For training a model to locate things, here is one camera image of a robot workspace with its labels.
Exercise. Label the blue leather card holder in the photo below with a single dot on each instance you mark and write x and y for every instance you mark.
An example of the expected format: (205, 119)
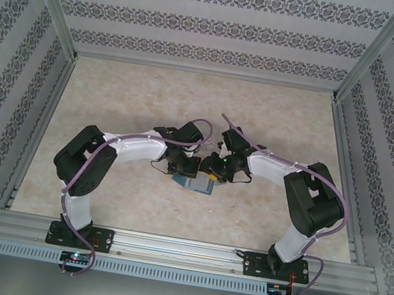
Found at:
(181, 182)

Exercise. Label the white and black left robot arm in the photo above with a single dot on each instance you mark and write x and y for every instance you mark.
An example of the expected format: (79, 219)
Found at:
(136, 148)

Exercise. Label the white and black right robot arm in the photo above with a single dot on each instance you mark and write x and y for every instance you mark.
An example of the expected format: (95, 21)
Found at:
(272, 169)

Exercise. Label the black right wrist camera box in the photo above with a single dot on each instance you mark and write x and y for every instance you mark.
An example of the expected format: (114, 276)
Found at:
(234, 138)

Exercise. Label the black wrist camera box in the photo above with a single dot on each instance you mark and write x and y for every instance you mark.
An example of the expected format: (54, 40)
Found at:
(234, 138)
(191, 131)

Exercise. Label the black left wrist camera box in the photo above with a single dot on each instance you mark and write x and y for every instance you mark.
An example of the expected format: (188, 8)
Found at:
(191, 131)

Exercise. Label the aluminium mounting rail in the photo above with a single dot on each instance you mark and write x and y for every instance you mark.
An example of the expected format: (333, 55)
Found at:
(179, 250)

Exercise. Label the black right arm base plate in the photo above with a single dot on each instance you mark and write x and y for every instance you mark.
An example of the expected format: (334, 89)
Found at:
(253, 264)

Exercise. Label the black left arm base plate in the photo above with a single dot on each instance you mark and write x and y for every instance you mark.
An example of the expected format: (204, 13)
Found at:
(106, 240)

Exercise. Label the aluminium table side rail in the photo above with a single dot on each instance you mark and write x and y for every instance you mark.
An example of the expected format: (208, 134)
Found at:
(34, 135)
(351, 188)

